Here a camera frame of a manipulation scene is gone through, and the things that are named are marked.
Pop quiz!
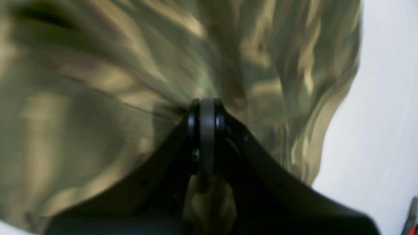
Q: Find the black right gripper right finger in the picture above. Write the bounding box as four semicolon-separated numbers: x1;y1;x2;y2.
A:
207;99;379;235

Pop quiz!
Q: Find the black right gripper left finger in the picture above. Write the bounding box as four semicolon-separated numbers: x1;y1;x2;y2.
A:
45;99;204;235

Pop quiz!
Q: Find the camouflage T-shirt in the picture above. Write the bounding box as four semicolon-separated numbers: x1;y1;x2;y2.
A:
1;0;362;234

